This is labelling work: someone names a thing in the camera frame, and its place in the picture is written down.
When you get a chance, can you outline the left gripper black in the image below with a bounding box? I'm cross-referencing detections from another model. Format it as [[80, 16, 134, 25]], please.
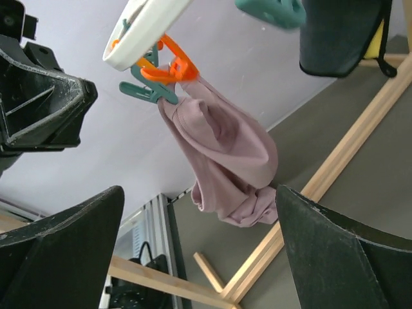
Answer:
[[0, 0, 98, 155]]

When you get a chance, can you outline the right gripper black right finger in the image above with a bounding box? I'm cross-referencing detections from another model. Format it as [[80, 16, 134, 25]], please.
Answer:
[[276, 185, 411, 308]]

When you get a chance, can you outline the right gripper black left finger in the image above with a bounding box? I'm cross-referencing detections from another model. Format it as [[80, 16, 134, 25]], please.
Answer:
[[1, 186, 124, 309]]

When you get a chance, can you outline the wooden hanger stand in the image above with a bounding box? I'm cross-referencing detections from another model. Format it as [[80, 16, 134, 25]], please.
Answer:
[[108, 55, 411, 308]]

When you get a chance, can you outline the white round clip hanger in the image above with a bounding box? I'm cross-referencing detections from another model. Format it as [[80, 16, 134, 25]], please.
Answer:
[[102, 0, 191, 71]]

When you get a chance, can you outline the pink sock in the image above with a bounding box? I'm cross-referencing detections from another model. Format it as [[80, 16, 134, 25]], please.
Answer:
[[157, 77, 278, 227]]

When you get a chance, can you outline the teal plastic clip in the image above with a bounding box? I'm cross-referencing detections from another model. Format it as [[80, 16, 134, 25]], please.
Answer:
[[234, 0, 306, 30], [119, 42, 179, 104]]

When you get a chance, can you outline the orange plastic clip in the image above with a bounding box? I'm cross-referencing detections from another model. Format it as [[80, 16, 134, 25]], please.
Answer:
[[140, 34, 200, 84]]

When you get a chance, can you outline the black yellow sock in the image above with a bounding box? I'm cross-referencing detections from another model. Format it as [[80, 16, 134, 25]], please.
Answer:
[[299, 0, 397, 78]]

